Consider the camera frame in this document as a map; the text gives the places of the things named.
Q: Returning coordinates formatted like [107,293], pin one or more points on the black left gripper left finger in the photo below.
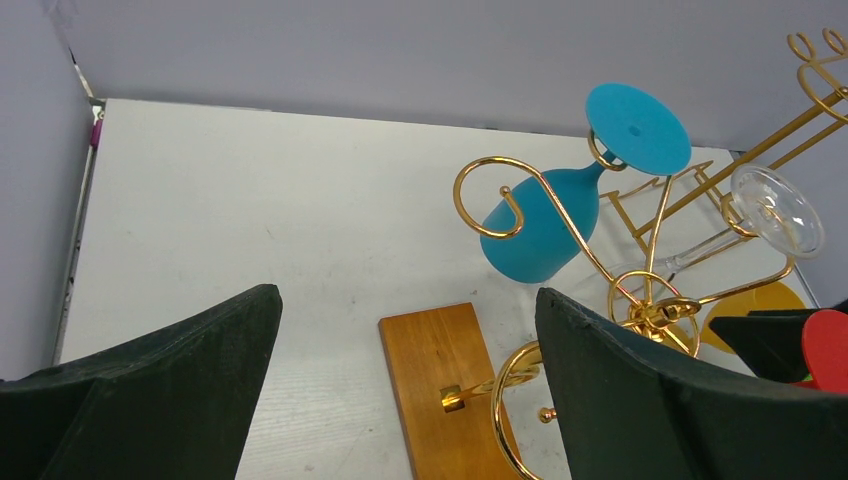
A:
[176,403]

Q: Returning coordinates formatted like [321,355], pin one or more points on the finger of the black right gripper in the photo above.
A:
[769,342]

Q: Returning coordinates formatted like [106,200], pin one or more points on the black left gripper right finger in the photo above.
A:
[630,408]

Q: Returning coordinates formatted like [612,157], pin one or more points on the red plastic goblet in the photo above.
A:
[824,347]

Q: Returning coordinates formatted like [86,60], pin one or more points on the small clear wine glass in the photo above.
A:
[761,204]

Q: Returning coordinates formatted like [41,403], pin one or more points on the gold spiral rack wooden base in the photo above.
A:
[452,318]

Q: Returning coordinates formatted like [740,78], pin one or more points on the blue plastic goblet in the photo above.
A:
[637,131]

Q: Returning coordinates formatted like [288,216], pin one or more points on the orange plastic goblet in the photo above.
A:
[775,296]

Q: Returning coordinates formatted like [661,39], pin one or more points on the gold rectangular wire glass rack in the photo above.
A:
[802,47]

